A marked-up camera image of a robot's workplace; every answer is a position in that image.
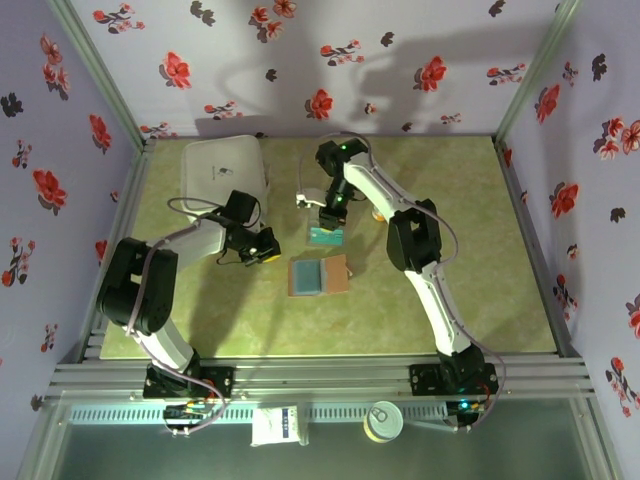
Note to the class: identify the aluminium corner post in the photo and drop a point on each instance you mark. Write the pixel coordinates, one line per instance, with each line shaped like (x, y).
(536, 70)
(100, 70)

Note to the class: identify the white zip case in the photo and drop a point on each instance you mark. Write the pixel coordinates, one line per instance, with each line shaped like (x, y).
(220, 165)

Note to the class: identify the aluminium side rail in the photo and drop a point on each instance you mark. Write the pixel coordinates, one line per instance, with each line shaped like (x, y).
(535, 250)
(131, 200)

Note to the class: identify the aluminium front rail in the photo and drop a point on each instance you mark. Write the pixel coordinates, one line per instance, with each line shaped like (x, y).
(320, 375)

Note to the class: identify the tin can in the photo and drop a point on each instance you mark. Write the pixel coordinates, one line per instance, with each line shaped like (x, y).
(382, 420)

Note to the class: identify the orange-capped small bottle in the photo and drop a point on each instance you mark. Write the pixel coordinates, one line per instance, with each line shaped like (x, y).
(378, 216)

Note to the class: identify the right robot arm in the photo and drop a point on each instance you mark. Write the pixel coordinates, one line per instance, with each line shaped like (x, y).
(435, 305)

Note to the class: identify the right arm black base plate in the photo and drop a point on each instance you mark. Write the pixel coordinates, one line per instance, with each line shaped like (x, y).
(422, 377)

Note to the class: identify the blue credit card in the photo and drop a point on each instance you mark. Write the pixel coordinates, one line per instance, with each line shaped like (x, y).
(306, 277)

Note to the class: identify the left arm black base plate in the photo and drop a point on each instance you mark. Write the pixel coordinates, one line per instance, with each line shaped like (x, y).
(220, 377)

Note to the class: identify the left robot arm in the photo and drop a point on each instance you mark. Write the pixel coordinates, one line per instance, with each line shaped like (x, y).
(140, 295)

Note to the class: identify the white paper packet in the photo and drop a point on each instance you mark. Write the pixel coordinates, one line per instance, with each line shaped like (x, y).
(272, 425)

